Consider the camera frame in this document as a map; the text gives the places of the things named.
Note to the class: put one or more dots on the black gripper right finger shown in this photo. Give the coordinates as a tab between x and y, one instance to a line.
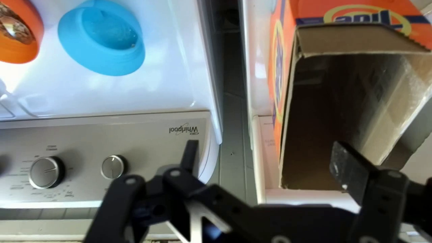
382	197

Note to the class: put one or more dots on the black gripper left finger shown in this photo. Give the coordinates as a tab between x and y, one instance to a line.
149	206

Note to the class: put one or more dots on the orange Tide detergent box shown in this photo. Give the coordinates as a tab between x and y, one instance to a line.
359	31

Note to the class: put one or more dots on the white Whirlpool washing machine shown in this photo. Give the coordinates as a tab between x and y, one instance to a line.
112	94

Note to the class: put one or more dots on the small silver dial knob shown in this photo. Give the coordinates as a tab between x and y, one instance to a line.
113	166

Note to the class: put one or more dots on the large silver dial knob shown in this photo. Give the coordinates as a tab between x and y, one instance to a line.
45	171

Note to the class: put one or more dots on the clear plastic container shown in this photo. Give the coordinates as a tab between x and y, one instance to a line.
14	101

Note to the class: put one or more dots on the blue plastic bowl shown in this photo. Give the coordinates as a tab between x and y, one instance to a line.
103	40

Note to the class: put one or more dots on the orange round dish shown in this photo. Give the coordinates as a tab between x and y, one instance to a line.
31	51

